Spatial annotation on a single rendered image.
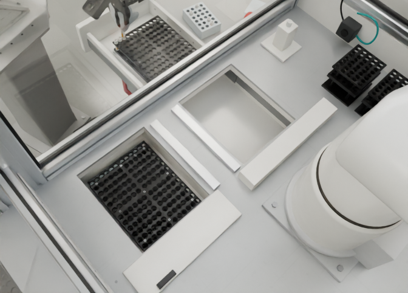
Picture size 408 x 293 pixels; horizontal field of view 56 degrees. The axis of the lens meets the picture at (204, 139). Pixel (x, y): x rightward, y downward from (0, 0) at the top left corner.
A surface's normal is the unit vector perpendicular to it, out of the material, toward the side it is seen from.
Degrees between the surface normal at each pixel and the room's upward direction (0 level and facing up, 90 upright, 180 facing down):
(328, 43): 0
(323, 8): 90
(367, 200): 73
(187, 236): 0
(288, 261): 0
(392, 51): 90
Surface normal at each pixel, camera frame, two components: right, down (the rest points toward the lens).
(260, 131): 0.07, -0.47
